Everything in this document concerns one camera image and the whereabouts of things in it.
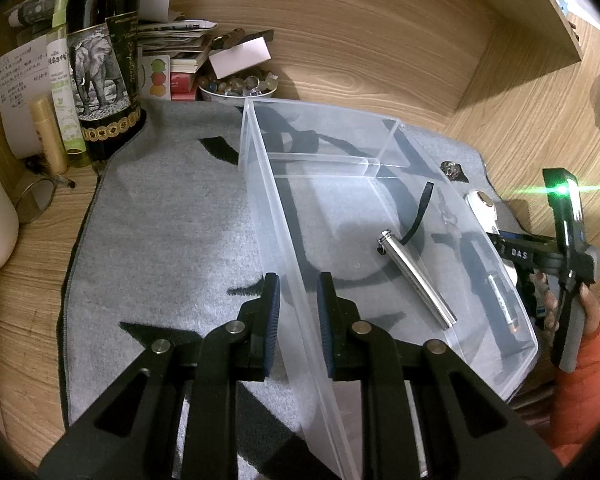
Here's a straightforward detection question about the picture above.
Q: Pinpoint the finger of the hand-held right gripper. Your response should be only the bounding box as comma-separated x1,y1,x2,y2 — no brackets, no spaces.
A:
486,227,507,262

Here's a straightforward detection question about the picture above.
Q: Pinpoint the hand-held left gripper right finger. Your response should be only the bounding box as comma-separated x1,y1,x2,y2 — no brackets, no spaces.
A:
316,271,563,480

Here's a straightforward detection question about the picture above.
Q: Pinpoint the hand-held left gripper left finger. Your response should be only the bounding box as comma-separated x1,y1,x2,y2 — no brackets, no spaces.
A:
37,272,281,480

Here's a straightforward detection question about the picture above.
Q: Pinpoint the white handheld thermometer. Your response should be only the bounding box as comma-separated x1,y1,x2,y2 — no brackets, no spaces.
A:
464,189,521,291

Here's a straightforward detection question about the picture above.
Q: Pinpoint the silver flashlight with black strap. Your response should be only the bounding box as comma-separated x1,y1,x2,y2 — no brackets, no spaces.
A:
377,181,458,331

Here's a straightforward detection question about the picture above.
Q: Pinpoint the clear plastic storage box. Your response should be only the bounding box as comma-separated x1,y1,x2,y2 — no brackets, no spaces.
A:
237,97,540,480

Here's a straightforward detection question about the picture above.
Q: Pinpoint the person's right forearm orange sleeve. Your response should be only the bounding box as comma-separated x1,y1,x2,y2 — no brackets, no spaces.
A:
547,305,600,466

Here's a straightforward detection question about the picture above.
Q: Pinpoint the person's right hand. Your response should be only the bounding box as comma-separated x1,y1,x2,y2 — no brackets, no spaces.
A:
530,271,600,333

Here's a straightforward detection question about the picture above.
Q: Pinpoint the grey printed mat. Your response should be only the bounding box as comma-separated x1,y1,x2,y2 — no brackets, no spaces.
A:
62,97,531,480

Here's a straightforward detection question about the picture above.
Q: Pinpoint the bowl of polished stones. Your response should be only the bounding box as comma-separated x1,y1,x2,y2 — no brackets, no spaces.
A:
197,72,280,104

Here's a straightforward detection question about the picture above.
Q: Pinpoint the wooden shelf board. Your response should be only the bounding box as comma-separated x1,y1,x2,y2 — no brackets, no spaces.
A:
430,0,584,64

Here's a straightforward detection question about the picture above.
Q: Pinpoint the small red box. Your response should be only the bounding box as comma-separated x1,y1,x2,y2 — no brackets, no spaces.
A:
170,72,199,102

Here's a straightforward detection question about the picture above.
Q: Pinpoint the dark wine bottle elephant label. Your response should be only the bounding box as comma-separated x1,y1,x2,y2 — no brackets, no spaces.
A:
66,0,148,173

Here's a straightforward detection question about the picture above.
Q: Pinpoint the pale pink card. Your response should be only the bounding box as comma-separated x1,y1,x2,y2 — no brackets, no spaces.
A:
209,37,272,80

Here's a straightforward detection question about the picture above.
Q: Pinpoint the white box with coloured circles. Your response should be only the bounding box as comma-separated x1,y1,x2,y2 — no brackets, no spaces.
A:
149,55,174,99

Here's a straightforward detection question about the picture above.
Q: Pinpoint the yellow lip balm tube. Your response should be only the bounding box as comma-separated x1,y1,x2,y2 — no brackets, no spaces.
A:
29,97,70,173

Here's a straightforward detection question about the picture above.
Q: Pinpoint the stack of books and papers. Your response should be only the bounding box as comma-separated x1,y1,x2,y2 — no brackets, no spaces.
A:
137,0,276,101

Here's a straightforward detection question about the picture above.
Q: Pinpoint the green spray bottle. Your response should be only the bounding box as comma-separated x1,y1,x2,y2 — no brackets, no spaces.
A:
45,0,93,168

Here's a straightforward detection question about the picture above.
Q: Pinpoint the white handwritten note paper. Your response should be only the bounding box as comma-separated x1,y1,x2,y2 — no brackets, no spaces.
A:
0,42,53,161

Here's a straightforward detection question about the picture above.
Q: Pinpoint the rolled newspaper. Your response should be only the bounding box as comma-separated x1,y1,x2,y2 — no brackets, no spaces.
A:
7,0,76,29

